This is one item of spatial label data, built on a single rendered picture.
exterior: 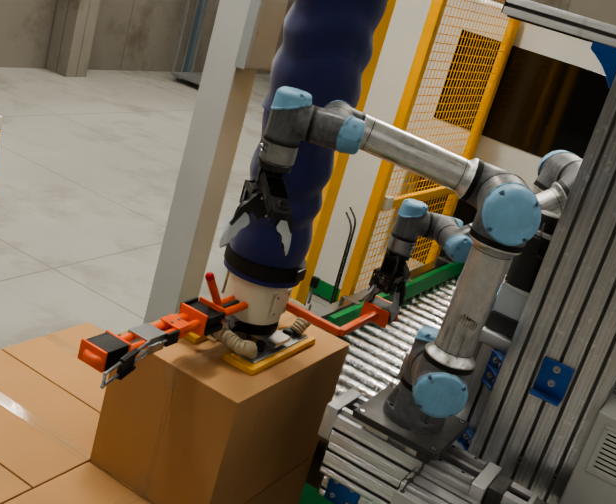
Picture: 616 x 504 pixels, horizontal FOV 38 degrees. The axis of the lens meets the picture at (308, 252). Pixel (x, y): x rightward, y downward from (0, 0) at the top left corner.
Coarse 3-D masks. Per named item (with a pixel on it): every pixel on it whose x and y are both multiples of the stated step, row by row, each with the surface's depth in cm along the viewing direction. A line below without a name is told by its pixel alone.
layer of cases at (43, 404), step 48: (48, 336) 302; (0, 384) 267; (48, 384) 275; (96, 384) 282; (0, 432) 245; (48, 432) 252; (0, 480) 227; (48, 480) 233; (96, 480) 237; (288, 480) 268
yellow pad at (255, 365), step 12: (288, 324) 262; (300, 336) 255; (312, 336) 259; (264, 348) 239; (276, 348) 244; (288, 348) 247; (300, 348) 251; (228, 360) 233; (240, 360) 233; (252, 360) 233; (264, 360) 236; (276, 360) 240; (252, 372) 230
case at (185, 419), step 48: (144, 384) 230; (192, 384) 222; (240, 384) 225; (288, 384) 238; (336, 384) 271; (96, 432) 242; (144, 432) 233; (192, 432) 225; (240, 432) 224; (288, 432) 253; (144, 480) 236; (192, 480) 227; (240, 480) 237
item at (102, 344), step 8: (96, 336) 195; (104, 336) 196; (112, 336) 197; (80, 344) 193; (88, 344) 192; (96, 344) 192; (104, 344) 193; (112, 344) 194; (120, 344) 195; (128, 344) 196; (80, 352) 193; (96, 352) 191; (104, 352) 190; (112, 352) 191; (120, 352) 194; (104, 360) 190; (112, 360) 193; (96, 368) 192; (104, 368) 191
